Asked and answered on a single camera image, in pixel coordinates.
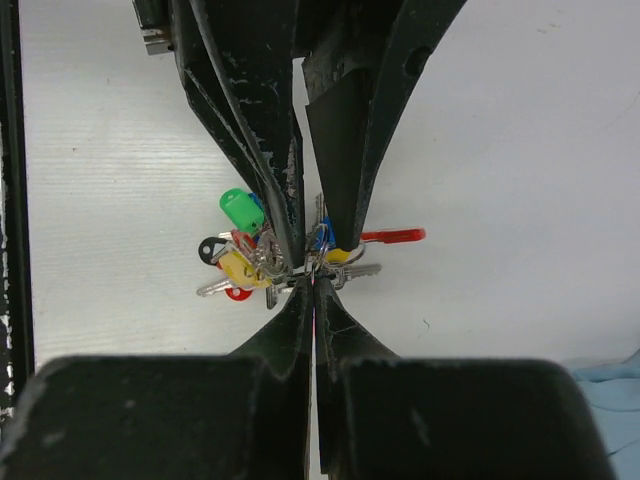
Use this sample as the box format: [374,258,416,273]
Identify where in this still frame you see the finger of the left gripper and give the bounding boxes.
[296,0,464,250]
[169,1,305,268]

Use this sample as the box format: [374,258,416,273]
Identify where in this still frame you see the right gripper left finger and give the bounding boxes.
[1,279,313,479]

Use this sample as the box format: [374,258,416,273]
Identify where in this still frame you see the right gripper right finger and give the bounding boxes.
[314,279,614,479]

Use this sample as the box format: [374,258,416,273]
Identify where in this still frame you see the green key tag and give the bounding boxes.
[219,188,265,234]

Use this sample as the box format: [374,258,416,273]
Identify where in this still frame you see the yellow key tag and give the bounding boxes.
[219,251,272,288]

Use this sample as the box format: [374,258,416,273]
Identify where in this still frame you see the blue key tag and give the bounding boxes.
[308,215,337,251]

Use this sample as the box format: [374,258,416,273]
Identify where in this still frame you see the folded light blue cloth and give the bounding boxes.
[572,351,639,463]

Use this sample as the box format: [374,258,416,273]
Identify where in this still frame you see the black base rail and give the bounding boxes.
[1,1,35,426]

